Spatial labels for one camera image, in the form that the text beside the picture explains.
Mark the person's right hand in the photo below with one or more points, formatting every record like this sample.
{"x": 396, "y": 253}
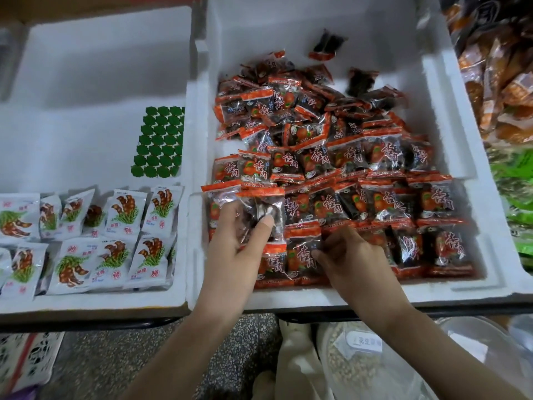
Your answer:
{"x": 358, "y": 270}

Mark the person's left hand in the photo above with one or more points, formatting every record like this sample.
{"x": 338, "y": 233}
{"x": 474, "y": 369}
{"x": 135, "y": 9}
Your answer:
{"x": 229, "y": 275}

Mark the dark red snack packet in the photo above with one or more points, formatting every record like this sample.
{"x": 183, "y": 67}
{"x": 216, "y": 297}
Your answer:
{"x": 265, "y": 204}
{"x": 221, "y": 195}

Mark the pile of dark red packets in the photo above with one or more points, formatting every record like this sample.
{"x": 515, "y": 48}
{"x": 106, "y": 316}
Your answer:
{"x": 333, "y": 145}

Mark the pile of white printed packets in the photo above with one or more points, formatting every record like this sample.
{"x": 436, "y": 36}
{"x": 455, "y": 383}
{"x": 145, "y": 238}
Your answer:
{"x": 91, "y": 245}

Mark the pile of green packets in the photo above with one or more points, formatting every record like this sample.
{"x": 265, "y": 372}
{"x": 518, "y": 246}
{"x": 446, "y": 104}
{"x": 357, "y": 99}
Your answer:
{"x": 516, "y": 208}

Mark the pile of brown packets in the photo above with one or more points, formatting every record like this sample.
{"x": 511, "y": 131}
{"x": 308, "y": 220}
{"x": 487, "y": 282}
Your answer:
{"x": 495, "y": 79}

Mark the person's right forearm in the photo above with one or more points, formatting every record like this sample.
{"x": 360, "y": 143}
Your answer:
{"x": 445, "y": 358}

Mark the person's beige trousers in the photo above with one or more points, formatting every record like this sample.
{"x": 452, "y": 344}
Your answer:
{"x": 300, "y": 366}

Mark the person's left white shoe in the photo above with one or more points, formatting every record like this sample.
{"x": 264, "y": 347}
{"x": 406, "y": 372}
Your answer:
{"x": 262, "y": 385}

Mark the clear round plastic tub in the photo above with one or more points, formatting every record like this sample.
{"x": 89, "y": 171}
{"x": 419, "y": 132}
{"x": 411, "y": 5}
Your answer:
{"x": 366, "y": 362}

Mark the green leaf-pattern sheet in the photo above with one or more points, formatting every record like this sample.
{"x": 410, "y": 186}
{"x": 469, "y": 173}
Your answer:
{"x": 158, "y": 141}

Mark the white red printed carton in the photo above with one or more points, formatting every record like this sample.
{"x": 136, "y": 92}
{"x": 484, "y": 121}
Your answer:
{"x": 29, "y": 358}

